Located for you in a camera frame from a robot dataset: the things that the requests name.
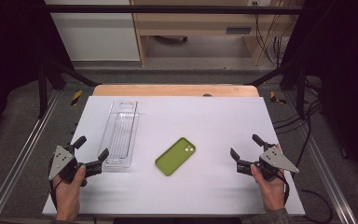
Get light wooden desk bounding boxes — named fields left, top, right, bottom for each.
left=130, top=0, right=306, bottom=67

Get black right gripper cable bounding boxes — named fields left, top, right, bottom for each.
left=276, top=169, right=291, bottom=207

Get hanging cables under desk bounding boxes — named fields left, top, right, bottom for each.
left=253, top=1, right=293, bottom=67

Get black floor cable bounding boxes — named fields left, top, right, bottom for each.
left=292, top=99, right=335, bottom=224

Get black horizontal frame bar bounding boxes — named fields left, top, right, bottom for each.
left=41, top=4, right=307, bottom=15

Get white cabinet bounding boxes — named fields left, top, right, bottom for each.
left=44, top=0, right=142, bottom=62

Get person's right hand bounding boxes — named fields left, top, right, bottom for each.
left=250, top=163, right=286, bottom=214

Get clear plastic packaging box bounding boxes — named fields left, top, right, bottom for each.
left=97, top=99, right=140, bottom=171

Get aluminium floor rail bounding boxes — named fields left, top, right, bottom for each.
left=0, top=90, right=62, bottom=224
left=283, top=91, right=358, bottom=224

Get person's left hand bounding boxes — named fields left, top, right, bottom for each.
left=52, top=164, right=87, bottom=222

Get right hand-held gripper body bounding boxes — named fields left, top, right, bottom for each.
left=236, top=143, right=300, bottom=182

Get black metal stand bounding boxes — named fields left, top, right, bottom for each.
left=37, top=57, right=102, bottom=119
left=244, top=59, right=310, bottom=120

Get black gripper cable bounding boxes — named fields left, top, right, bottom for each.
left=276, top=169, right=291, bottom=207
left=47, top=158, right=60, bottom=210

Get white table sheet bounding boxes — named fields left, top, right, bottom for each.
left=42, top=95, right=306, bottom=217

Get black curtain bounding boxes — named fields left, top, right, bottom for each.
left=281, top=0, right=358, bottom=190
left=0, top=0, right=76, bottom=150

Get office chair base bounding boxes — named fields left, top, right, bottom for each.
left=153, top=35, right=189, bottom=45

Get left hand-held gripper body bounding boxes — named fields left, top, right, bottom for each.
left=48, top=143, right=103, bottom=188

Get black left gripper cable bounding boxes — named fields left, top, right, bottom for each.
left=47, top=158, right=60, bottom=210

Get black and yellow floor tape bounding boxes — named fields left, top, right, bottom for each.
left=70, top=90, right=84, bottom=107
left=269, top=91, right=288, bottom=105

